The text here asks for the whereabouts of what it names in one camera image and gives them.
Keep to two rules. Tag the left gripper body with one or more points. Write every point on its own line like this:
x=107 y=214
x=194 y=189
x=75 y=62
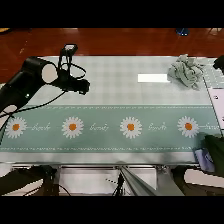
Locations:
x=76 y=86

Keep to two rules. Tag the pale green shirt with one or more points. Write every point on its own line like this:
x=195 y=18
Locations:
x=186 y=71

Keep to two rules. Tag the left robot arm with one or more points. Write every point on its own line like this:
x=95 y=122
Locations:
x=25 y=83

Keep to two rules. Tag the blue purple garment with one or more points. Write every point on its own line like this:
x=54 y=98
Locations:
x=203 y=160

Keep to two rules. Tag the dark green garment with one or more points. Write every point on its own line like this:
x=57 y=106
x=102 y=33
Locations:
x=216 y=150

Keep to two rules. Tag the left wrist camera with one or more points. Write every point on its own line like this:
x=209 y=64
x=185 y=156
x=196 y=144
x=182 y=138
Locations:
x=70 y=49

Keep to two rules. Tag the silver frame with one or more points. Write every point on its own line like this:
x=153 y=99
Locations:
x=140 y=186

